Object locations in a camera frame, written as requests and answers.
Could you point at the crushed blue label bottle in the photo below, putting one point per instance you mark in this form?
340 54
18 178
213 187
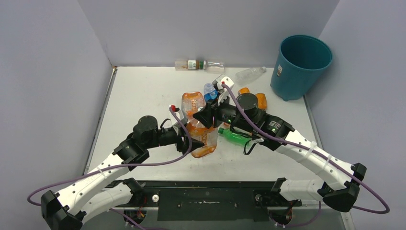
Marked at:
209 92

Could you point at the clear bottle green label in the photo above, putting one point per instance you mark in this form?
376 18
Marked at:
190 64

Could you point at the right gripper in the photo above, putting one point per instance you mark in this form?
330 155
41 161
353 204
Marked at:
208 116

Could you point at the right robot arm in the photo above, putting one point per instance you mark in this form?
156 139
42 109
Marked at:
337 184

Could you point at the clear crushed bottle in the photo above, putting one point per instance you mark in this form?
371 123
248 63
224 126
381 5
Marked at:
249 75

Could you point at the small orange juice bottle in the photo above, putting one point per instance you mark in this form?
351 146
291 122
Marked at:
243 91
262 101

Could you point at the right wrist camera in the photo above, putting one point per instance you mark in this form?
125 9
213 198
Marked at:
223 84

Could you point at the clear bottle at wall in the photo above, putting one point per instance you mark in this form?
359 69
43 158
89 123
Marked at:
214 66

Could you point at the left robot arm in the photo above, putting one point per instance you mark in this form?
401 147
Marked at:
70 208

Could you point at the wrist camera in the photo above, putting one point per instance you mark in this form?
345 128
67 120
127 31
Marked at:
223 84
177 117

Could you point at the teal plastic bin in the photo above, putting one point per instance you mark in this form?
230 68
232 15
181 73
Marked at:
301 60

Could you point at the large orange label bottle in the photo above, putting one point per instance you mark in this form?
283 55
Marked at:
208 136

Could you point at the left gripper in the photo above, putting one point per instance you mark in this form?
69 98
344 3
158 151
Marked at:
181 146

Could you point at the green plastic bottle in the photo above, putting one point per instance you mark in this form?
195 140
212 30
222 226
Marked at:
233 137

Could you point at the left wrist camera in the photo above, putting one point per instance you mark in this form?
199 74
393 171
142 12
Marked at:
177 117

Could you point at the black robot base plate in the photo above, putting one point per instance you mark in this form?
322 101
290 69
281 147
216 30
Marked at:
211 201

